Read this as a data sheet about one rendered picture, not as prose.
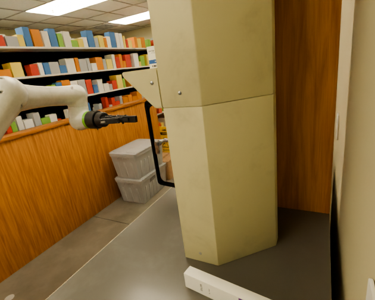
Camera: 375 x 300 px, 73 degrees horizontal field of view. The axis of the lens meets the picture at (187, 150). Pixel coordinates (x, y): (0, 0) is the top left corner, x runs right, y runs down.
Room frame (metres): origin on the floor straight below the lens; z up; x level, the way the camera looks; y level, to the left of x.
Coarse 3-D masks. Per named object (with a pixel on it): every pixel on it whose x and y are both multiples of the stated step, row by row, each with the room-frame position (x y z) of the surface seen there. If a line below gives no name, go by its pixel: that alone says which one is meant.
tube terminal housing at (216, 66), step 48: (192, 0) 0.61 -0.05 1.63; (240, 0) 0.64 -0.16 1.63; (192, 48) 0.61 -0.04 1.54; (240, 48) 0.63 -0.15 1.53; (192, 96) 0.61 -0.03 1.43; (240, 96) 0.63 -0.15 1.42; (192, 144) 0.62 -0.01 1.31; (240, 144) 0.63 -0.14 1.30; (192, 192) 0.63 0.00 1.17; (240, 192) 0.63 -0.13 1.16; (192, 240) 0.64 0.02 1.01; (240, 240) 0.62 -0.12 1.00
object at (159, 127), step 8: (152, 112) 1.09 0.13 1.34; (160, 112) 1.07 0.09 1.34; (152, 120) 1.09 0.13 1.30; (160, 120) 1.07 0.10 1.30; (152, 128) 1.10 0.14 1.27; (160, 128) 1.07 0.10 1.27; (160, 136) 1.08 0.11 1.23; (160, 144) 1.08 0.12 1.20; (168, 152) 1.06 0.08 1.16; (160, 160) 1.09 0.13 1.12; (168, 160) 1.06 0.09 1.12; (160, 168) 1.10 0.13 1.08; (168, 168) 1.07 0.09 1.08; (168, 176) 1.07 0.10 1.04
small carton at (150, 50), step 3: (147, 48) 0.78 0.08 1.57; (150, 48) 0.77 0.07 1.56; (153, 48) 0.76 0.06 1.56; (147, 51) 0.78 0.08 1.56; (150, 51) 0.77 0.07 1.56; (153, 51) 0.77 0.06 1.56; (150, 54) 0.77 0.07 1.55; (153, 54) 0.77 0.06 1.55; (150, 57) 0.77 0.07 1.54; (153, 57) 0.77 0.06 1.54; (150, 60) 0.77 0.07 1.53; (153, 60) 0.77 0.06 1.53; (150, 63) 0.77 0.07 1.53; (153, 63) 0.77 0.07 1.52; (156, 63) 0.76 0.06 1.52; (150, 66) 0.78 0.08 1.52; (153, 66) 0.77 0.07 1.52; (156, 66) 0.76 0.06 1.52
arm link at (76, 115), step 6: (72, 108) 1.33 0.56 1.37; (78, 108) 1.33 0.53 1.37; (84, 108) 1.35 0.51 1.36; (72, 114) 1.33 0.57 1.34; (78, 114) 1.32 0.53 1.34; (84, 114) 1.31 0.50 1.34; (72, 120) 1.32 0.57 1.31; (78, 120) 1.31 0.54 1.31; (72, 126) 1.33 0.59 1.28; (78, 126) 1.32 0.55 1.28; (84, 126) 1.31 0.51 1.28
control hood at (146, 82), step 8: (128, 72) 0.71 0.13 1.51; (136, 72) 0.69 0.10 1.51; (144, 72) 0.68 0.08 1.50; (152, 72) 0.66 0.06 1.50; (128, 80) 0.70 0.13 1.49; (136, 80) 0.69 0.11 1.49; (144, 80) 0.68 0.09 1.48; (152, 80) 0.67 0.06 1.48; (136, 88) 0.69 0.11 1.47; (144, 88) 0.68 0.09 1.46; (152, 88) 0.67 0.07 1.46; (144, 96) 0.68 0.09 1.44; (152, 96) 0.67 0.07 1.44; (160, 96) 0.66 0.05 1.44; (152, 104) 0.67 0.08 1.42; (160, 104) 0.66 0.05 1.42
